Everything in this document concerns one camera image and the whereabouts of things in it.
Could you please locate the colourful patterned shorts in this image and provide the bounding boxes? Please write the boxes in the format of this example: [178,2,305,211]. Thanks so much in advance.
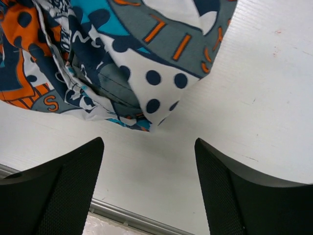
[0,0,237,132]

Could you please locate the aluminium rail front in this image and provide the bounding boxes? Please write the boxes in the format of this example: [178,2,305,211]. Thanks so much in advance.
[0,159,187,235]

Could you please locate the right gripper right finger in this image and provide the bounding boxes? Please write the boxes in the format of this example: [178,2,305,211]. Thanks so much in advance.
[194,139,313,235]

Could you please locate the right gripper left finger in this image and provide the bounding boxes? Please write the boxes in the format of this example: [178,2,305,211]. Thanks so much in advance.
[0,137,104,235]

